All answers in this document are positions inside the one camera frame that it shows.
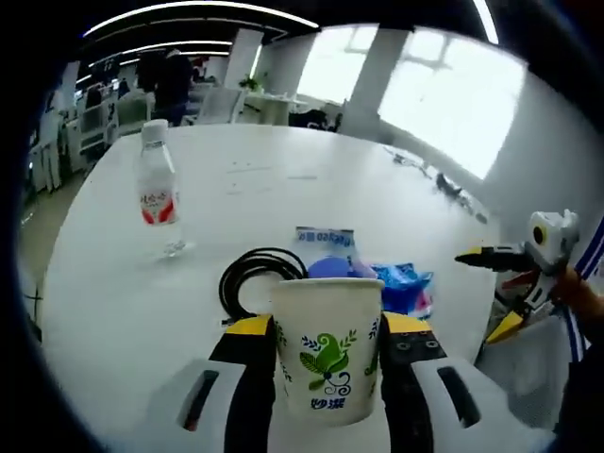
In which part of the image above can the white table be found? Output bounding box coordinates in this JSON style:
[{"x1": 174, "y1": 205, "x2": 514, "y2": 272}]
[{"x1": 40, "y1": 123, "x2": 501, "y2": 453}]

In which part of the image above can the blue wet wipes packet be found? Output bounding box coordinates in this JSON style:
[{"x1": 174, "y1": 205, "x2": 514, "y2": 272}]
[{"x1": 370, "y1": 261, "x2": 436, "y2": 318}]

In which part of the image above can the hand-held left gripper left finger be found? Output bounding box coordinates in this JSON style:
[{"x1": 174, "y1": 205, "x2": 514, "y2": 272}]
[{"x1": 150, "y1": 313, "x2": 278, "y2": 453}]

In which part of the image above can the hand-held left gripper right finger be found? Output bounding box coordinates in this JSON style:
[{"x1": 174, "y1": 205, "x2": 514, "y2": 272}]
[{"x1": 379, "y1": 312, "x2": 520, "y2": 453}]

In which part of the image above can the white paper cup green print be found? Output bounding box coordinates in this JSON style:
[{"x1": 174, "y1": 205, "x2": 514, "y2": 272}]
[{"x1": 270, "y1": 277, "x2": 386, "y2": 428}]

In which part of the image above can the clear water bottle red label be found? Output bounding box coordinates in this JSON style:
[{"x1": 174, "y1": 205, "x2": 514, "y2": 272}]
[{"x1": 135, "y1": 118, "x2": 183, "y2": 260}]

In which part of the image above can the black cable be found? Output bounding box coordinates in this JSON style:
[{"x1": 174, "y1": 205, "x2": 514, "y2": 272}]
[{"x1": 218, "y1": 247, "x2": 311, "y2": 328}]

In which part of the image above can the clear bag with blue disc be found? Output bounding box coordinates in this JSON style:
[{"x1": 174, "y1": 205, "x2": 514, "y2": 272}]
[{"x1": 294, "y1": 226, "x2": 377, "y2": 281}]

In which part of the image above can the person's right hand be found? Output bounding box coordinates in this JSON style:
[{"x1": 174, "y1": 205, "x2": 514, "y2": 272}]
[{"x1": 549, "y1": 265, "x2": 599, "y2": 310}]

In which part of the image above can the green potted plant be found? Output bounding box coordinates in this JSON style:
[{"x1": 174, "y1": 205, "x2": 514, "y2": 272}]
[{"x1": 237, "y1": 72, "x2": 266, "y2": 93}]

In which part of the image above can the white mesh chair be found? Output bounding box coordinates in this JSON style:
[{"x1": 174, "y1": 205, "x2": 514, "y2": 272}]
[{"x1": 196, "y1": 87, "x2": 247, "y2": 126}]

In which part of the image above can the thin tangled cable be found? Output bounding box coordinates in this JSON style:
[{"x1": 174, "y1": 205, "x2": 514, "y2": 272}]
[{"x1": 383, "y1": 144, "x2": 491, "y2": 226}]

